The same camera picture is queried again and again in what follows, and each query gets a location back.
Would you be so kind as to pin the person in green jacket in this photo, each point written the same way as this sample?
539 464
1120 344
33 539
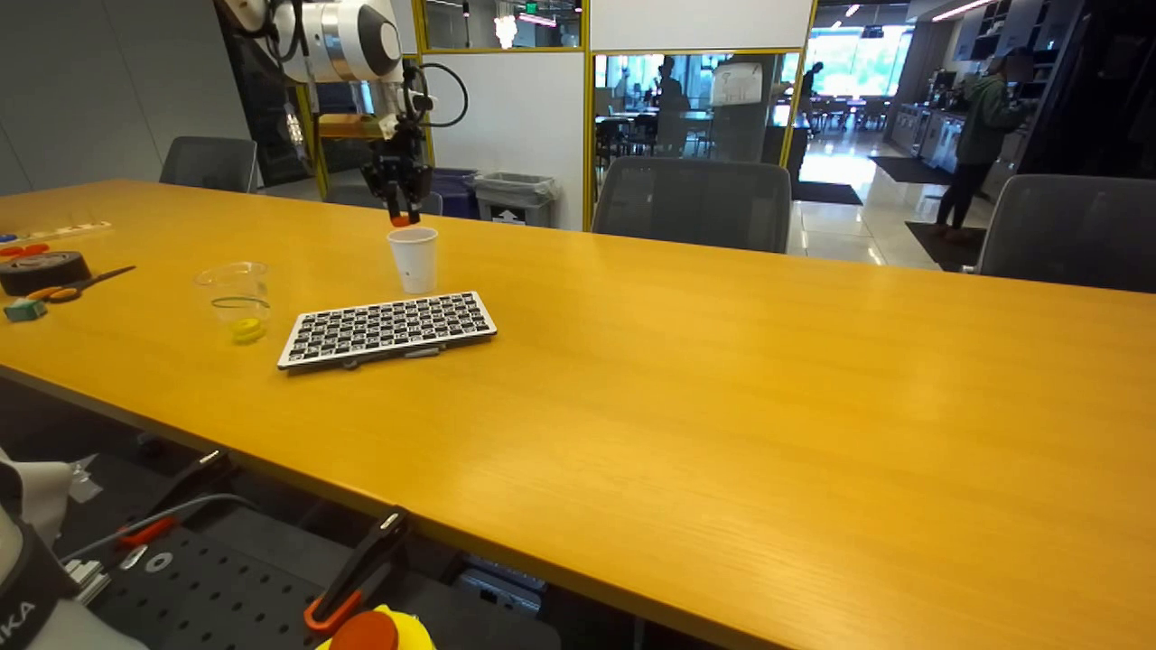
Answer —
979 131

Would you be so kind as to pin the white paper cup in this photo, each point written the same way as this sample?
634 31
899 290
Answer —
417 270

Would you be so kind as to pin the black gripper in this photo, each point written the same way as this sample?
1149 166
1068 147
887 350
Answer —
400 151

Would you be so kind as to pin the gray waste bin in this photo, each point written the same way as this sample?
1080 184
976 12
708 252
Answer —
519 202

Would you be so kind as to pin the white device with black band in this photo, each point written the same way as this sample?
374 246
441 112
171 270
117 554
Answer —
30 583

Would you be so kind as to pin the person in dark clothes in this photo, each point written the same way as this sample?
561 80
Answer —
670 108

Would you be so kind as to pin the blue lidded waste bin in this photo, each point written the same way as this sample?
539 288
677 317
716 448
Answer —
454 196

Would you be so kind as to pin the blue gray box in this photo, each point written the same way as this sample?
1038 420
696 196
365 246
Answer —
501 589

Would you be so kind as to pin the dark floor mat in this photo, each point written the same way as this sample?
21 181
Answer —
948 244
829 191

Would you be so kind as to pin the yellow emergency stop button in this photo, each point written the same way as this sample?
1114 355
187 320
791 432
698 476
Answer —
404 628

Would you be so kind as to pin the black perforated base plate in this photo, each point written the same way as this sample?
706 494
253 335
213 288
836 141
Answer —
203 597

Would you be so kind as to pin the small green blue block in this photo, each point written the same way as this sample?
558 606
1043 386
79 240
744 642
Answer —
22 311

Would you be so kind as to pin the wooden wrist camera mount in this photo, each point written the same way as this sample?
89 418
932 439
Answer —
348 129

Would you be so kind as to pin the checkered calibration board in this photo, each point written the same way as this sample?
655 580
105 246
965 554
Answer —
400 335

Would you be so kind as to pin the clear plastic cup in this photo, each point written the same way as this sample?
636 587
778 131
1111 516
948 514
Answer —
236 293

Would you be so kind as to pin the flat orange disc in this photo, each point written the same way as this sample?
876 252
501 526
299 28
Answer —
22 252

